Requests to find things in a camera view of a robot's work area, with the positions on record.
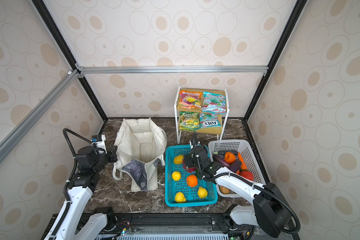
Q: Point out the teal mint candy bag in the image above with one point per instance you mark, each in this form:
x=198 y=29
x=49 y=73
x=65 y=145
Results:
x=214 y=103

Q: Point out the white plastic basket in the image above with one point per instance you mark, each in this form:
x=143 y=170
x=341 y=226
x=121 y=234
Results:
x=246 y=151

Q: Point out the black corner frame post left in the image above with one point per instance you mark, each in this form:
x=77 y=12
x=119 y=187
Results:
x=47 y=18

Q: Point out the red tomato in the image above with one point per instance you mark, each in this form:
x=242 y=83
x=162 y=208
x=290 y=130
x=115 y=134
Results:
x=247 y=175

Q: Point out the yellow lemon bottom right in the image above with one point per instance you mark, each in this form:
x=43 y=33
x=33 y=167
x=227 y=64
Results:
x=202 y=193

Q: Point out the black corner frame post right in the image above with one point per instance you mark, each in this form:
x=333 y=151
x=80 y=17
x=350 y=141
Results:
x=290 y=25

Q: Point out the silver aluminium crossbar back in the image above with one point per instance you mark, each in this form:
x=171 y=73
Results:
x=167 y=70

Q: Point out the orange carrot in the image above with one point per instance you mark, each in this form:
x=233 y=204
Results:
x=243 y=164

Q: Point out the green lemon candy bag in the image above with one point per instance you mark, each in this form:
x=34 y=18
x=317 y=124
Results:
x=189 y=121

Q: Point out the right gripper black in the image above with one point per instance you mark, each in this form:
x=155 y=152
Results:
x=188 y=158

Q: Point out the cream canvas grocery bag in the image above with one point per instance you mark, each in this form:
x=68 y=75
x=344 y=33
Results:
x=141 y=145

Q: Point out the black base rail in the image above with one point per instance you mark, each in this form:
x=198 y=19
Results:
x=220 y=222

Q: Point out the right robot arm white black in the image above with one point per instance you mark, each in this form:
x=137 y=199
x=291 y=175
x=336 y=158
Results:
x=271 y=211

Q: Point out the yellow lemon upper left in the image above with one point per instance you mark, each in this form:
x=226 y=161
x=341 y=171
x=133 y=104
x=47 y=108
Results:
x=178 y=160

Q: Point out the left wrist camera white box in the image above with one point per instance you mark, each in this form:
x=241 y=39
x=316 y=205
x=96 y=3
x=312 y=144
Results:
x=98 y=141

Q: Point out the yellow lemon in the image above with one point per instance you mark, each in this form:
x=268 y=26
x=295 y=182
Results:
x=178 y=160
x=202 y=193
x=176 y=176
x=180 y=198

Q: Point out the purple eggplant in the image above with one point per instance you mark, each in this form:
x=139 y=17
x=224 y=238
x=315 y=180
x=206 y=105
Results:
x=221 y=161
x=236 y=166

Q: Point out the orange tangerine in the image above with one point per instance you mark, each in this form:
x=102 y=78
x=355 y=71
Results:
x=192 y=181

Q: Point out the pink dragon fruit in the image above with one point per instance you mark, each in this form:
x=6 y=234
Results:
x=188 y=168

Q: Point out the yellow lemon bottom left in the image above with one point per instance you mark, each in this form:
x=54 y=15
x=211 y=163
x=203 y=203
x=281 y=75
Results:
x=180 y=198

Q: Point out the yellow lemon middle left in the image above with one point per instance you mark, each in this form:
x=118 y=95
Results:
x=176 y=176

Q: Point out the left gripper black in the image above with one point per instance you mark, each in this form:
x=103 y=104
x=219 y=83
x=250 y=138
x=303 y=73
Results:
x=112 y=152

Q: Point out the black corner frame post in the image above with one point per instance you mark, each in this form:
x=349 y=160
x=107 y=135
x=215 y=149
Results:
x=290 y=25
x=47 y=18

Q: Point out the silver aluminium crossbar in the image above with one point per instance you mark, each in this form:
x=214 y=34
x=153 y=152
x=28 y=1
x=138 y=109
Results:
x=167 y=70
x=14 y=137

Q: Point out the silver aluminium crossbar left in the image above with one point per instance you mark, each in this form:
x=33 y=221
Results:
x=14 y=137

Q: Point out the teal Fox's candy bag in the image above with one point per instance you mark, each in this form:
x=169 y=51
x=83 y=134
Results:
x=209 y=120

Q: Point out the orange bell pepper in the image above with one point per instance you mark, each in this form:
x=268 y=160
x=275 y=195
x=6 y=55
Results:
x=229 y=157

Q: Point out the teal plastic basket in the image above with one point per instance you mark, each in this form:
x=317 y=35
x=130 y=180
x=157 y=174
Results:
x=182 y=188

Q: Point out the orange fruit candy bag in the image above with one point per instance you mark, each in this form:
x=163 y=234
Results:
x=190 y=100

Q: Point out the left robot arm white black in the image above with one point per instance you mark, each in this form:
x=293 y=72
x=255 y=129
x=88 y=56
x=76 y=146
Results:
x=90 y=162

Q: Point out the brown potato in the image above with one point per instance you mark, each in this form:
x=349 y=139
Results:
x=224 y=190

